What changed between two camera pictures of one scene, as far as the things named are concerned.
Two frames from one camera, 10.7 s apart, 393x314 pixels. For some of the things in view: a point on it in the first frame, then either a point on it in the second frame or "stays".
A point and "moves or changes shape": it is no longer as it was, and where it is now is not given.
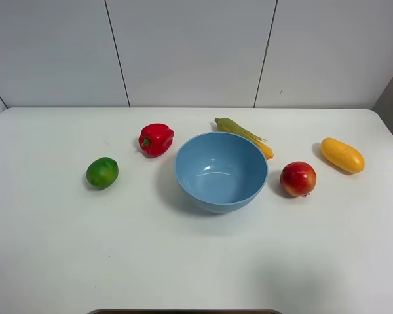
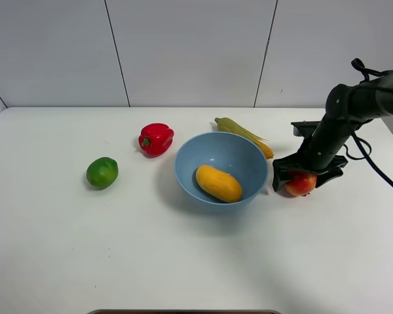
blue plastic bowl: (223, 172) stays
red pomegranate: (298, 178) stays
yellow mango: (342, 155) moves or changes shape
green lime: (102, 173) stays
